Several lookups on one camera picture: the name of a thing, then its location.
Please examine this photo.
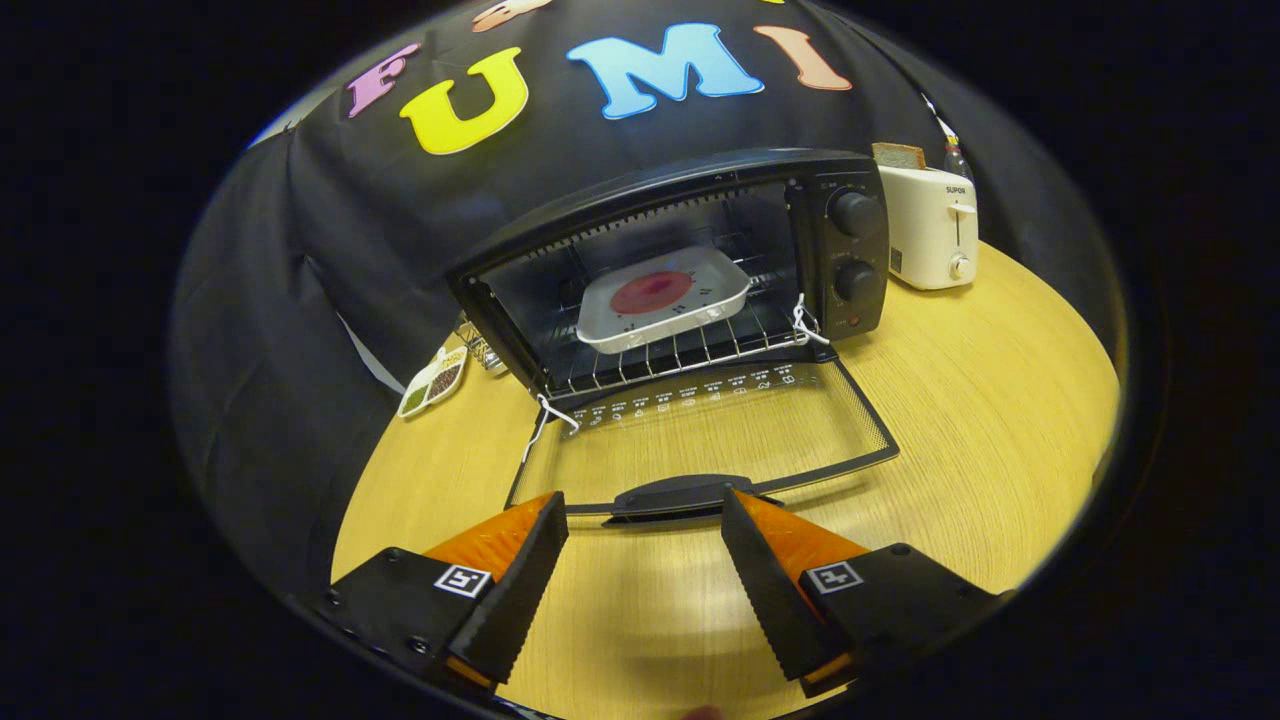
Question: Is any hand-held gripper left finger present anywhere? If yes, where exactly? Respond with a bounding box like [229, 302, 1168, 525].
[318, 490, 571, 696]

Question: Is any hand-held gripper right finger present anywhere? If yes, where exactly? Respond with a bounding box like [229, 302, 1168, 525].
[720, 487, 1011, 699]

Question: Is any white square food tray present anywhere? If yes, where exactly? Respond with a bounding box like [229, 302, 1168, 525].
[576, 247, 753, 355]

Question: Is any pink ham slice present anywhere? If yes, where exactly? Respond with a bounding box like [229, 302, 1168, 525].
[610, 270, 695, 316]

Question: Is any black toaster oven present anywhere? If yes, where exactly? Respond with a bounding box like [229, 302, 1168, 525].
[447, 148, 901, 526]

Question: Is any white bread toaster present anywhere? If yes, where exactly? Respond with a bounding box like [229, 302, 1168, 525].
[878, 165, 981, 292]

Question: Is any white divided snack dish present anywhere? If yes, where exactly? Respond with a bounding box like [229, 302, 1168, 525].
[397, 346, 469, 419]

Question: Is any black backdrop cloth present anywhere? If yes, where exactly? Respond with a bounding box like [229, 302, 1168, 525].
[168, 0, 1121, 601]

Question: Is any wire mesh holder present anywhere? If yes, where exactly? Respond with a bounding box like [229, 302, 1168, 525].
[455, 315, 506, 373]

